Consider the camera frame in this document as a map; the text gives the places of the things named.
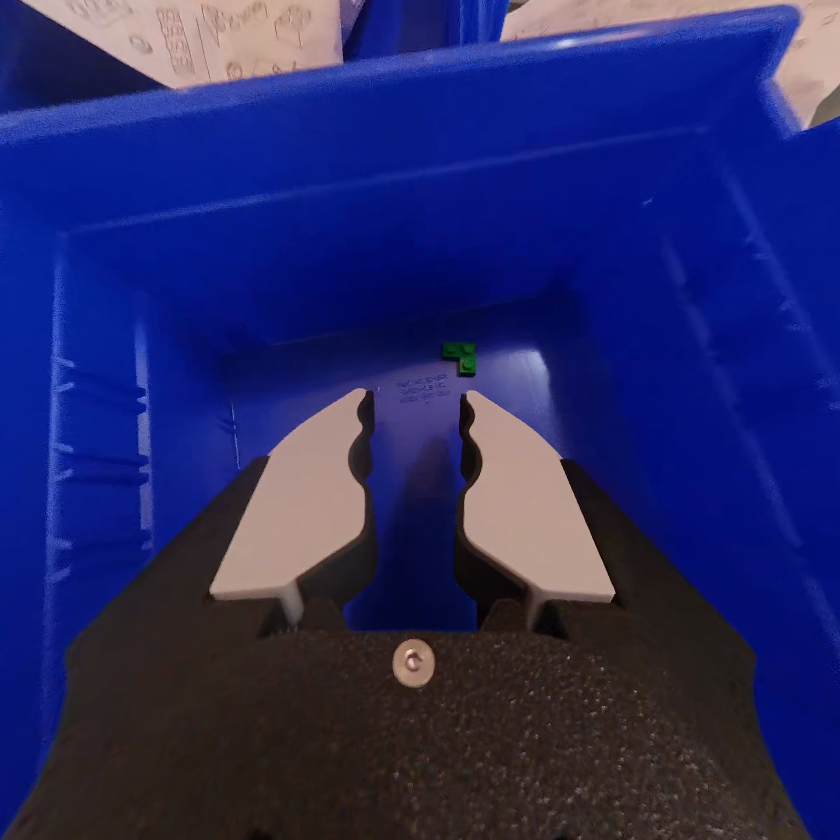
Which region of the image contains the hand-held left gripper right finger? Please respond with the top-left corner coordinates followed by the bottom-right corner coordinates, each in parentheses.
top-left (453, 389), bottom-right (618, 627)

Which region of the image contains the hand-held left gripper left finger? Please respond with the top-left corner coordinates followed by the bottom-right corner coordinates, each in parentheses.
top-left (209, 387), bottom-right (380, 624)

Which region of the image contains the blue plastic bin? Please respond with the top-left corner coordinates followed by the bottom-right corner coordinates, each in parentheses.
top-left (0, 0), bottom-right (509, 112)
top-left (0, 3), bottom-right (840, 840)

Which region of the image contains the paper bag with line drawings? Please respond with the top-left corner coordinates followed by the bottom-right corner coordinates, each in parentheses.
top-left (499, 0), bottom-right (840, 129)
top-left (23, 0), bottom-right (345, 91)

